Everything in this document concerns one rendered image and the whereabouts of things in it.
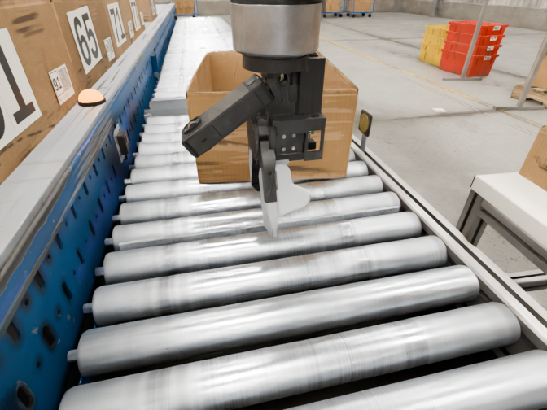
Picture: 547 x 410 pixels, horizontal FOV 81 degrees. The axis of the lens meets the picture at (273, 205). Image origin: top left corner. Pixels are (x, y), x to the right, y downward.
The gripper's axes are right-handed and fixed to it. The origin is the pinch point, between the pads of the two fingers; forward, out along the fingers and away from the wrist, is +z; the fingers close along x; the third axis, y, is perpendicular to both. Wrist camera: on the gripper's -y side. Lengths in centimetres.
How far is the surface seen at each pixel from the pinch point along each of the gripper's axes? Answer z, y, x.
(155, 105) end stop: 3, -20, 63
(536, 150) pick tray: 0, 54, 7
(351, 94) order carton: -10.6, 18.5, 14.7
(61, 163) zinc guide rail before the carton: -8.6, -23.3, 1.9
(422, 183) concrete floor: 81, 126, 118
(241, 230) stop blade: 6.3, -2.6, 3.5
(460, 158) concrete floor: 81, 175, 145
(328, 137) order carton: -3.2, 15.4, 15.0
